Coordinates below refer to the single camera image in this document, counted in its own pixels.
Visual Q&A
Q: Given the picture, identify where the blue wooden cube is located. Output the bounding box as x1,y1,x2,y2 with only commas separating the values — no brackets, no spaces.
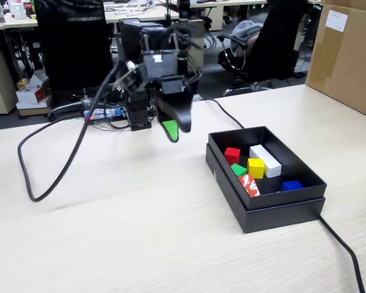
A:
281,179,304,194

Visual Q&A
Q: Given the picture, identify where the large brown cardboard box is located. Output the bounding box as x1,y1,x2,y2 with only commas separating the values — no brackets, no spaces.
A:
304,0,366,122

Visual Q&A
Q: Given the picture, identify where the white red small carton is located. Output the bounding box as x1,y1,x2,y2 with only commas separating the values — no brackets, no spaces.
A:
15,84,52,105

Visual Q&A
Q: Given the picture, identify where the black mesh office chair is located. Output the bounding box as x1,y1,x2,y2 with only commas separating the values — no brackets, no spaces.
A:
32,0,115,118

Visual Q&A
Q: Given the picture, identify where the yellow wooden cube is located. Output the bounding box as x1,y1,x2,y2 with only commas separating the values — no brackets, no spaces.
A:
246,157,266,179

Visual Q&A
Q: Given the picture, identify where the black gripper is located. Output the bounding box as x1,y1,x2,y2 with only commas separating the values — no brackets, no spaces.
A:
143,50,193,143

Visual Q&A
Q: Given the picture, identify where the red white printed block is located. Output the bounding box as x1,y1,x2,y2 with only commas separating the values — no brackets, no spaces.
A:
238,173,262,198

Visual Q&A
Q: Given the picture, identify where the beige drawer cabinet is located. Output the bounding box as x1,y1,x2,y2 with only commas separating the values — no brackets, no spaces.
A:
0,45,18,115

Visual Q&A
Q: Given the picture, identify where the black chrome office chair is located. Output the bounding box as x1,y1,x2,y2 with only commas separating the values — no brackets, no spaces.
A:
216,0,309,98

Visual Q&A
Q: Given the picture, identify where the red wooden cube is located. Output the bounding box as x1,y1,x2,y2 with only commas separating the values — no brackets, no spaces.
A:
224,147,242,166

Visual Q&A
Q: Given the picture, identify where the cola bottle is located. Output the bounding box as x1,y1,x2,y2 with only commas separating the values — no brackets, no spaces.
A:
23,0,35,18

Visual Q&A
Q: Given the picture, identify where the blue controller circuit board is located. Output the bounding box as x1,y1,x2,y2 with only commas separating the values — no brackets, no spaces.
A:
83,106,129,122

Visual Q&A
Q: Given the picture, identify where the beige office desk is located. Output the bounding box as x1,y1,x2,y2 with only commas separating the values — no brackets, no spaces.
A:
0,5,172,32

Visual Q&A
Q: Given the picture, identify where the green wooden cube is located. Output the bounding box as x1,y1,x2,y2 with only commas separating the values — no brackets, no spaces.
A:
230,163,248,178

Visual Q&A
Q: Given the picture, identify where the grey cloth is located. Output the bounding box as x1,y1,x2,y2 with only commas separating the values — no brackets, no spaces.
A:
231,19,264,53

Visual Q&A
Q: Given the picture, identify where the thick black looped cable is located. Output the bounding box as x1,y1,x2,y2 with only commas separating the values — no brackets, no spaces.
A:
17,59,132,203

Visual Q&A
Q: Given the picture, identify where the white rectangular block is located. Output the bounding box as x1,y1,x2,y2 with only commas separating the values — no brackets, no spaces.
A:
249,144,283,179

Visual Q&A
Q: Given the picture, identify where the black cardboard box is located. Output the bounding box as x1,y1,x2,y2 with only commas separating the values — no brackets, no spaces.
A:
205,125,328,234

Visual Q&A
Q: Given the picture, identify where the long black power cable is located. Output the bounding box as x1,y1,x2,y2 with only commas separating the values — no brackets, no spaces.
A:
198,98,366,293

